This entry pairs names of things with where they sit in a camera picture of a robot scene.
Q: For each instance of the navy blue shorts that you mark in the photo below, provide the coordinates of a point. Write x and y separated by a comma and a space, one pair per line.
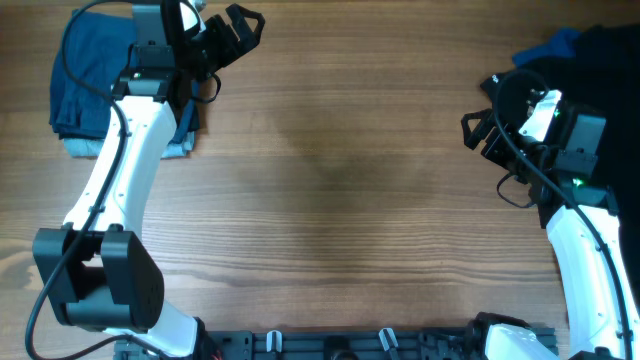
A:
96, 51

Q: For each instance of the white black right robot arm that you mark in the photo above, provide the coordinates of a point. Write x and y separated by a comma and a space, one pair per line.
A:
553, 149

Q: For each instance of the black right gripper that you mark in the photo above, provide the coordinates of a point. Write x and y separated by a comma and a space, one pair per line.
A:
472, 138

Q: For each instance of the black garment pile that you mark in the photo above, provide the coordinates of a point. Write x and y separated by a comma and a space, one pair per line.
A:
604, 75

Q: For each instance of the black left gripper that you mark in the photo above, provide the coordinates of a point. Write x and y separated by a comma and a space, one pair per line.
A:
231, 50

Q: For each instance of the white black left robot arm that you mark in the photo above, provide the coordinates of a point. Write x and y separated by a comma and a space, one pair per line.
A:
97, 275

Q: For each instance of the folded light grey garment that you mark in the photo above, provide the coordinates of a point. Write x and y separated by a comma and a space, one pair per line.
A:
91, 148

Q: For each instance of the blue garment under pile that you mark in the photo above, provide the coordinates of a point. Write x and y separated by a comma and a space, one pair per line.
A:
559, 45

